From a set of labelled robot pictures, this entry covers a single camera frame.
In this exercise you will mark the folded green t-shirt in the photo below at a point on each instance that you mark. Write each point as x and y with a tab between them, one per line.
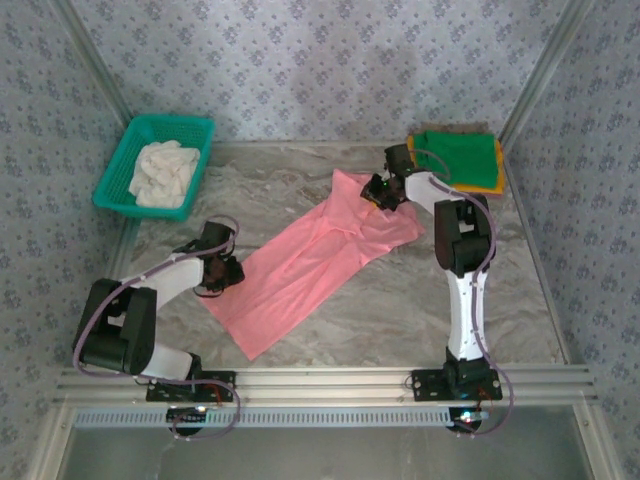
465	155

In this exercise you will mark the black right controller board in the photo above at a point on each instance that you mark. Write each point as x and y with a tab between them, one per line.
467	420

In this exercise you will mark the aluminium frame post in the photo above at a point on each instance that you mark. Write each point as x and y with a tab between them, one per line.
550	55
90	60

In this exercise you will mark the pink t-shirt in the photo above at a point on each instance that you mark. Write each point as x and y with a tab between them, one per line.
300	270

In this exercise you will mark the crumpled white t-shirt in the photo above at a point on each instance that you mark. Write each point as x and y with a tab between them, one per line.
162	172

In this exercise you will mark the black left controller board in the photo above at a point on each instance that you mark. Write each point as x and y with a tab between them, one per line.
187	420

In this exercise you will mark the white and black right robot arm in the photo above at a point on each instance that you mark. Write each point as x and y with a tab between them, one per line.
465	320

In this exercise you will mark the stack of folded clothes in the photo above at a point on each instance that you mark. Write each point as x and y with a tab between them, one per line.
475	189

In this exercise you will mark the aluminium mounting rail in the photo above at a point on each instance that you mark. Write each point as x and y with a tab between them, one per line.
325	385

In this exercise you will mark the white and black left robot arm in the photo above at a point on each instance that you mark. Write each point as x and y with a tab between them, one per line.
175	277

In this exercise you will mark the black controller board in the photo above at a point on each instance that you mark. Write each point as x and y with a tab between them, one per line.
467	420
187	420

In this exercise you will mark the teal plastic basket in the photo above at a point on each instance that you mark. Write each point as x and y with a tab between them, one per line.
160	127

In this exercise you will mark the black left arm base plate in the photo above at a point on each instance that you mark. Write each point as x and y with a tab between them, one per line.
225	380

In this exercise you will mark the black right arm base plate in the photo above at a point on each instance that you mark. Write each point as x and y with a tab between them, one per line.
425	385

